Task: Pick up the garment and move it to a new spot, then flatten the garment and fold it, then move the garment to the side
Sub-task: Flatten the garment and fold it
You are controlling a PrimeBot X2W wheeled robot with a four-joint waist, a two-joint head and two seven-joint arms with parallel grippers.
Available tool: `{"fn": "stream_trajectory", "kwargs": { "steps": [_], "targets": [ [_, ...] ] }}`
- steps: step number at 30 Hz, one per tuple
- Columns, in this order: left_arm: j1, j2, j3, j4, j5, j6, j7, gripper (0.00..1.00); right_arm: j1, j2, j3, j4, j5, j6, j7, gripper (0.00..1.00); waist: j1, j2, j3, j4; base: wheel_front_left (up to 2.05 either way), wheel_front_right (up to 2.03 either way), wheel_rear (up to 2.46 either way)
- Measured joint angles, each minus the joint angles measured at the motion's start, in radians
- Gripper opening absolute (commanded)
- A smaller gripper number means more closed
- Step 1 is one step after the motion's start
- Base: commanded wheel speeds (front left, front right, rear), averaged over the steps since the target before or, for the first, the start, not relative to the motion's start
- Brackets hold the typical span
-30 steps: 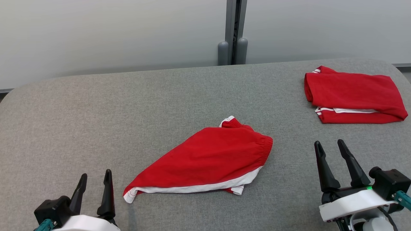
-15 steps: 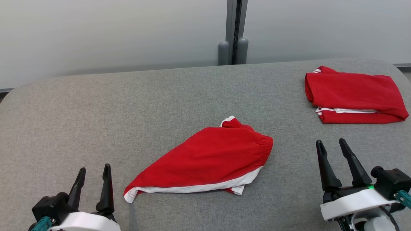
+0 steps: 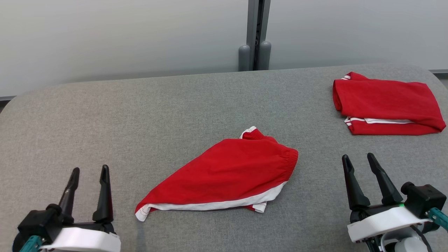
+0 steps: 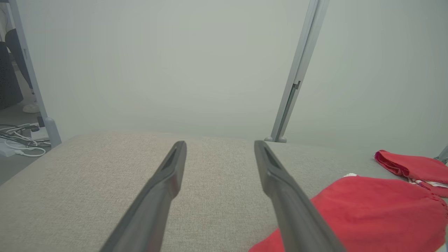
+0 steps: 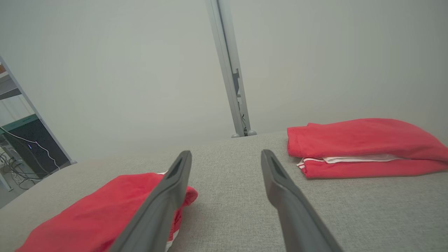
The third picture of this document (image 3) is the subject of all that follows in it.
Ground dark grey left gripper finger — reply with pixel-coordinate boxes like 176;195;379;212
92;164;114;223
57;167;81;225

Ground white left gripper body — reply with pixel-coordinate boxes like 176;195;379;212
38;223;121;252

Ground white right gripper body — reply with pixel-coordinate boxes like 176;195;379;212
347;203;432;243

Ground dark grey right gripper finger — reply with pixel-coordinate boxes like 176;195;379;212
342;154;371;211
367;152;404;205

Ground red basketball jersey white sleeves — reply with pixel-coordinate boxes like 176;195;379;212
332;71;447;136

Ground red shorts white side stripe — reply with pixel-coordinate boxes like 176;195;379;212
135;126;299;222

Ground black right camera cable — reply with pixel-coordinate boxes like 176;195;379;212
409;224;430;252

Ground teal left camera connector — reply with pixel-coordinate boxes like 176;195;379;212
19;235;43;252

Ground teal camera connector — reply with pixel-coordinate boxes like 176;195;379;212
19;235;43;252
425;207;448;232

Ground teal right camera connector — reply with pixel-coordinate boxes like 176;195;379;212
425;207;448;232

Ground rounded grey post foot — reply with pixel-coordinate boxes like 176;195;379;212
238;45;251;72
259;41;272;71

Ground grey partition post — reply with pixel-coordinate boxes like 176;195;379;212
246;0;271;71

